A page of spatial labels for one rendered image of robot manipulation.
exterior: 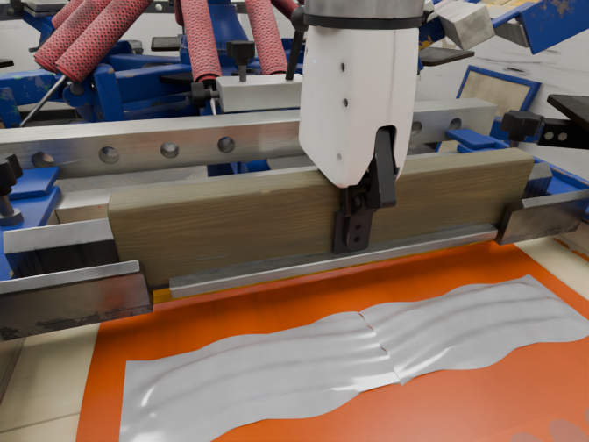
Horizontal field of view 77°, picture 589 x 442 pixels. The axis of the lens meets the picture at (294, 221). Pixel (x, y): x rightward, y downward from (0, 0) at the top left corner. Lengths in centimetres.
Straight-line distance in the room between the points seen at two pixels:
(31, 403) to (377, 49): 30
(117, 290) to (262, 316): 11
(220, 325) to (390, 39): 23
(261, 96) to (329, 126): 28
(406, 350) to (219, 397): 13
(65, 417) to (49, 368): 4
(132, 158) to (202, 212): 23
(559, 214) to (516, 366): 17
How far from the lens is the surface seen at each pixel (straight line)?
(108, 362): 31
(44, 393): 32
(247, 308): 32
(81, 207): 44
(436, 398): 29
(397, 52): 24
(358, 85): 23
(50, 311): 31
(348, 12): 24
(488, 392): 31
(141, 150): 48
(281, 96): 54
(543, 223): 43
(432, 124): 60
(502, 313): 36
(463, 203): 37
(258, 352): 28
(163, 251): 29
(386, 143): 25
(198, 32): 75
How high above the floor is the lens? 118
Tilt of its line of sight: 32 degrees down
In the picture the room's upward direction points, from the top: 1 degrees clockwise
